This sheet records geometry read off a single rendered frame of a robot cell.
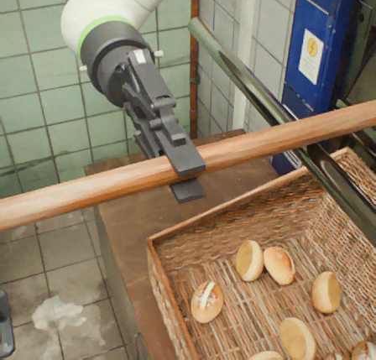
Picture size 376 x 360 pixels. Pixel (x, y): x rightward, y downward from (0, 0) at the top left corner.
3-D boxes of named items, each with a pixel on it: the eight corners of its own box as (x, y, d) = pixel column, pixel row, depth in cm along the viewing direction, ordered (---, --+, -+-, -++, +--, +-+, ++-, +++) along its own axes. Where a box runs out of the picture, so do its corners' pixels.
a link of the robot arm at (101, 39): (79, 86, 72) (69, 27, 66) (155, 71, 75) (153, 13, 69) (88, 109, 68) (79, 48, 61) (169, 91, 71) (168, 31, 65)
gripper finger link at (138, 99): (152, 88, 62) (151, 77, 62) (185, 124, 54) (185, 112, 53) (122, 94, 61) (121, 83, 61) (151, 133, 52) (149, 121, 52)
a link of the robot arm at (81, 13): (95, 55, 85) (40, 20, 78) (141, -3, 82) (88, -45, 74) (117, 97, 75) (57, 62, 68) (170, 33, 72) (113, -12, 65)
